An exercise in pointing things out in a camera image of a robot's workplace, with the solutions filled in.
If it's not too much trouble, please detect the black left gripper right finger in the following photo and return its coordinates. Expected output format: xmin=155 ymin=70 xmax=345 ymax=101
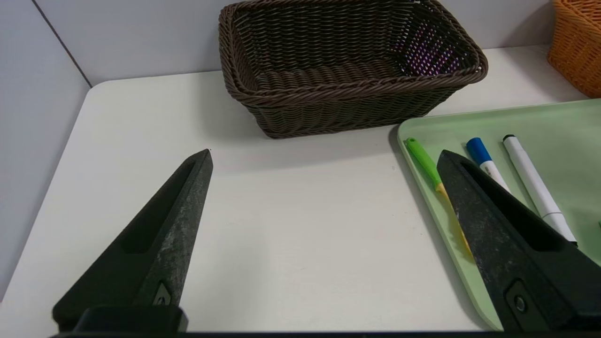
xmin=437 ymin=150 xmax=601 ymax=331

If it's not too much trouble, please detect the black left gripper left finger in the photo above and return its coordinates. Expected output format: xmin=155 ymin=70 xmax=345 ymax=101
xmin=52 ymin=149 xmax=214 ymax=331

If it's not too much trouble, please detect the white marker with black cap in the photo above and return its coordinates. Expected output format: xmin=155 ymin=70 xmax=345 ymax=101
xmin=502 ymin=135 xmax=578 ymax=245

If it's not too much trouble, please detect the white marker with blue cap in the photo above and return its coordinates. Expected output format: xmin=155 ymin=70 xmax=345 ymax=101
xmin=466 ymin=137 xmax=512 ymax=193

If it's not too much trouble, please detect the green and yellow pasta spoon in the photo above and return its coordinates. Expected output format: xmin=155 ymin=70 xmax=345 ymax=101
xmin=405 ymin=138 xmax=472 ymax=258

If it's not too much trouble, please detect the orange wicker basket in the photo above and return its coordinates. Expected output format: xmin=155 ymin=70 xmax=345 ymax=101
xmin=547 ymin=0 xmax=601 ymax=98

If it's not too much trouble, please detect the dark brown wicker basket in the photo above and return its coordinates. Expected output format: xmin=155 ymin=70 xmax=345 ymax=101
xmin=218 ymin=0 xmax=489 ymax=139

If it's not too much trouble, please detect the light green plastic tray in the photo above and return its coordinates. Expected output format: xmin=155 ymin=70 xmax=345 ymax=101
xmin=397 ymin=99 xmax=601 ymax=331

